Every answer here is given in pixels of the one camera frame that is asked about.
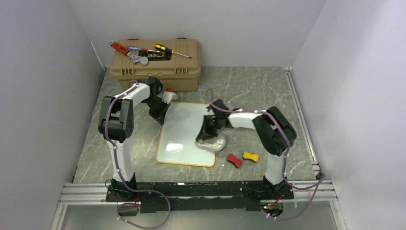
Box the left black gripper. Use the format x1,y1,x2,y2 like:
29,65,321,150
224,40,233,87
144,98,171,127

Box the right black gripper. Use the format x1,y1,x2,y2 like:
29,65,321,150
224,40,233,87
197,115,222,142

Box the yellow framed whiteboard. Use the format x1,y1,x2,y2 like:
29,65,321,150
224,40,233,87
156,102,215,167

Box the red bone shaped eraser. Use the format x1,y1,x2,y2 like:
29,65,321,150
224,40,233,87
226,153,242,168

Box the yellow bone shaped eraser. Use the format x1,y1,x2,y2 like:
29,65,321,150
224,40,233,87
243,151,259,162

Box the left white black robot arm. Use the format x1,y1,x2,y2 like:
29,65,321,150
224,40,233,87
98,77,177,201

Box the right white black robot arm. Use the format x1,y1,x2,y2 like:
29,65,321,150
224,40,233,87
195,99,297,199

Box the tan plastic toolbox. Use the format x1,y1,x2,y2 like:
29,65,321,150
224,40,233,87
110,38,201,92

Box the yellow black screwdriver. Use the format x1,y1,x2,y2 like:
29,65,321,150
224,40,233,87
154,44,191,58

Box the blue red small screwdriver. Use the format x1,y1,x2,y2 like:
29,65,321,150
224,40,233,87
127,46,160,53

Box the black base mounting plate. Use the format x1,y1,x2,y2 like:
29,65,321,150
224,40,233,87
106,180,294,213

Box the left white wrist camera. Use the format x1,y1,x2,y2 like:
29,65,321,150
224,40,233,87
160,91,178,104

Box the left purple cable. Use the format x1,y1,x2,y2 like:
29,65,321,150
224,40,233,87
104,80,172,230

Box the purple cable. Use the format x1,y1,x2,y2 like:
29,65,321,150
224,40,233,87
206,89,327,222
104,80,172,230

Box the red handled adjustable wrench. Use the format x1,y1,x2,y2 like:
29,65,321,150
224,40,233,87
109,41,148,66

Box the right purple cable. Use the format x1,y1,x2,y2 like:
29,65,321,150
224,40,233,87
206,89,327,222

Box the aluminium extrusion rail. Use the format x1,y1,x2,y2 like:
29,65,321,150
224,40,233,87
58,180,338,205

